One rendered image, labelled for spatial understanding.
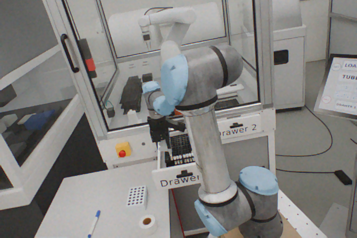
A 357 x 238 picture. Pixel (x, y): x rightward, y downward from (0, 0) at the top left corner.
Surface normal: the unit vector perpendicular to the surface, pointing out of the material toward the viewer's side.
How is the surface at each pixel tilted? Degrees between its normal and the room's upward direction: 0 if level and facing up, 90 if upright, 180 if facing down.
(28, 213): 90
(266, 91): 90
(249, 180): 8
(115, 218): 0
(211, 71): 75
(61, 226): 0
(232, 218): 81
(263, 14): 90
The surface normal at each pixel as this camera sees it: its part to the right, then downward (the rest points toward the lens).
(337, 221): -0.24, -0.90
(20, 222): 0.07, 0.43
